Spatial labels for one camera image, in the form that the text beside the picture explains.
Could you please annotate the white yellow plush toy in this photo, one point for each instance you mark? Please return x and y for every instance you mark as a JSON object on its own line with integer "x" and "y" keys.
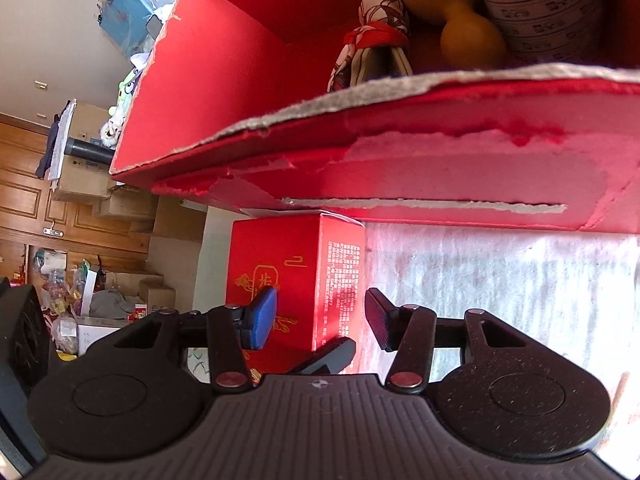
{"x": 111, "y": 130}

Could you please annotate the small red printed box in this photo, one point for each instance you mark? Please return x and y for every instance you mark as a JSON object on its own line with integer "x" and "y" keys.
{"x": 300, "y": 270}

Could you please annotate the printed tape roll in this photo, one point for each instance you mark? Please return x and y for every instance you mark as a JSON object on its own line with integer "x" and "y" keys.
{"x": 545, "y": 25}

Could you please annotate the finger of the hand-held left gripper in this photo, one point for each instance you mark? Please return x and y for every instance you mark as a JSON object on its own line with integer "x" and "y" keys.
{"x": 325, "y": 355}

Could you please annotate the black tube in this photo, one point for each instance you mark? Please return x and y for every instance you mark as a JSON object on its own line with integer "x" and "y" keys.
{"x": 87, "y": 151}

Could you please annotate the white wall switch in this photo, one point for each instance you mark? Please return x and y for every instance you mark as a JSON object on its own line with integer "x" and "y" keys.
{"x": 41, "y": 85}

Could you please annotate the large red cardboard box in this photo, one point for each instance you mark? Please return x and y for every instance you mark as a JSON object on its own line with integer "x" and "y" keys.
{"x": 450, "y": 180}

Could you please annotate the pile of plastic bags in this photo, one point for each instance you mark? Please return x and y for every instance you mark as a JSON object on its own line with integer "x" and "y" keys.
{"x": 60, "y": 305}

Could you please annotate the brown cardboard box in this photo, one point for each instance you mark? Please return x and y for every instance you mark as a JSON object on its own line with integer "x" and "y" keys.
{"x": 80, "y": 180}
{"x": 125, "y": 204}
{"x": 156, "y": 296}

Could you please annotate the green plush toy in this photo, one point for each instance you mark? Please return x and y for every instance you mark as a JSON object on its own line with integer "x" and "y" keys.
{"x": 127, "y": 85}

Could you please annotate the grey cap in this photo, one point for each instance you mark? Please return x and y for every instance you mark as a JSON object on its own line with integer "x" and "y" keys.
{"x": 110, "y": 305}

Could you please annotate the yellow gourd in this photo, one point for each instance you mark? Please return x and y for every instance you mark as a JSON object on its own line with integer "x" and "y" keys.
{"x": 470, "y": 40}

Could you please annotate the white box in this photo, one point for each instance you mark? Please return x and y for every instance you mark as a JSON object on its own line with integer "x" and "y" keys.
{"x": 97, "y": 335}

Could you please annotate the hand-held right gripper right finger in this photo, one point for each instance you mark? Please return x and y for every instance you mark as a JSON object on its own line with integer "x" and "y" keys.
{"x": 377, "y": 320}

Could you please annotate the white red patterned vase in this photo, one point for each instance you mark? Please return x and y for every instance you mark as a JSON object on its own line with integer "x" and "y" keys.
{"x": 380, "y": 25}

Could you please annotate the blue bag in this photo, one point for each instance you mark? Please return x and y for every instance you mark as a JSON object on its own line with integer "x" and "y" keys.
{"x": 125, "y": 15}

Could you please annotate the hanging clothes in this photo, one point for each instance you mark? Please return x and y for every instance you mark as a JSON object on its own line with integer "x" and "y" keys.
{"x": 52, "y": 145}

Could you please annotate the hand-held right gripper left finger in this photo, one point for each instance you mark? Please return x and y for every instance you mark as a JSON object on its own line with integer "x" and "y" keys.
{"x": 262, "y": 320}

